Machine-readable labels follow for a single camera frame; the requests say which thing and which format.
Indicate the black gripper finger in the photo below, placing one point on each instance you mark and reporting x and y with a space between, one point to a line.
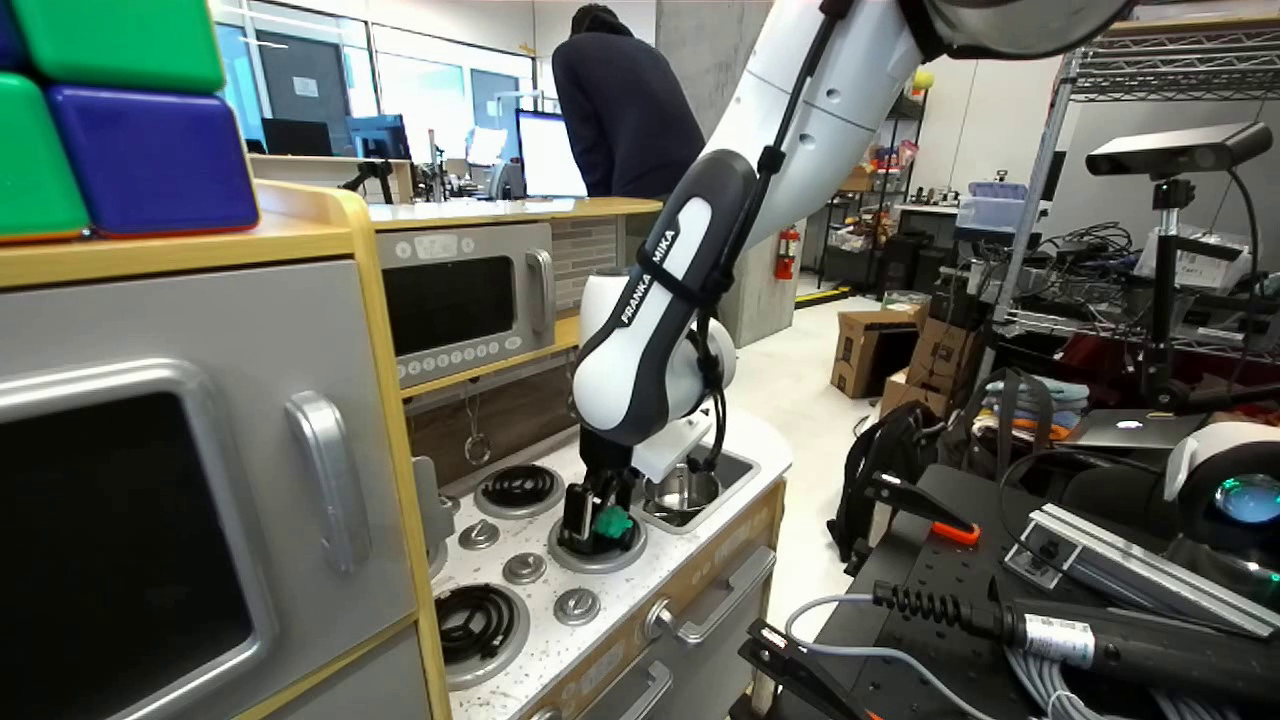
630 539
579 517

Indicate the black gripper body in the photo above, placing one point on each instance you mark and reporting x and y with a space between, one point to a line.
610 475

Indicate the green toy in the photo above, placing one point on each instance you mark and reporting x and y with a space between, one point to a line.
615 522

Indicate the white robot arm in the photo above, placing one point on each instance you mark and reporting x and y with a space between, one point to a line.
805 109

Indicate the small metal pot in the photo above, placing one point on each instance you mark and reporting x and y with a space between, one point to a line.
685 491

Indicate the black rear stove burner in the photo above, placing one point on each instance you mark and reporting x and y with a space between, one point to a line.
519 491

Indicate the black stove burner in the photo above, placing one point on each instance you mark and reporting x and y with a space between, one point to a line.
477 620
519 491

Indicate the toy kitchen stove counter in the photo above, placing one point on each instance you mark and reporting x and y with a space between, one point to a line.
647 633

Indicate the black front stove burner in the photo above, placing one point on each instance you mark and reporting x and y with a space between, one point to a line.
477 620

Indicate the toy microwave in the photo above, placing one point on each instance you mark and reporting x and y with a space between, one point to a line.
462 299

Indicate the red fire extinguisher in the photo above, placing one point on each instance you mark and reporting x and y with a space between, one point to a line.
791 254

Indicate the black clamp orange tip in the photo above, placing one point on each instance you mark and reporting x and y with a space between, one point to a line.
942 522

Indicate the white laptop monitor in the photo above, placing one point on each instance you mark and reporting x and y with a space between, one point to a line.
550 167

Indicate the person in dark sweater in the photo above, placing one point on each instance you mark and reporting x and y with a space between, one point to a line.
625 113

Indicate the cardboard box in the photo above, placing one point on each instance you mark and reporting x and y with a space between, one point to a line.
945 357

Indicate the grey toy oven cabinet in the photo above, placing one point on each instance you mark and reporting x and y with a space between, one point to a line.
205 491

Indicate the aluminium extrusion bar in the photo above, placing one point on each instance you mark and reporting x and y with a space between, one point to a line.
1069 551

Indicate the purple foam block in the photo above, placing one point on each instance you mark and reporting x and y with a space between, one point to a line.
153 160

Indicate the white device with blue light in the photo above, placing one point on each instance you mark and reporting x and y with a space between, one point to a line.
1225 485

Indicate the green foam block lower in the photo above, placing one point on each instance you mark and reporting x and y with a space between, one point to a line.
38 184

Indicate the green foam block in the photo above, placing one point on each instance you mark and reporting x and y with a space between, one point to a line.
38 184
165 44

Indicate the black camera on stand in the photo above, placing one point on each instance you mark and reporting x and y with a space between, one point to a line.
1182 148

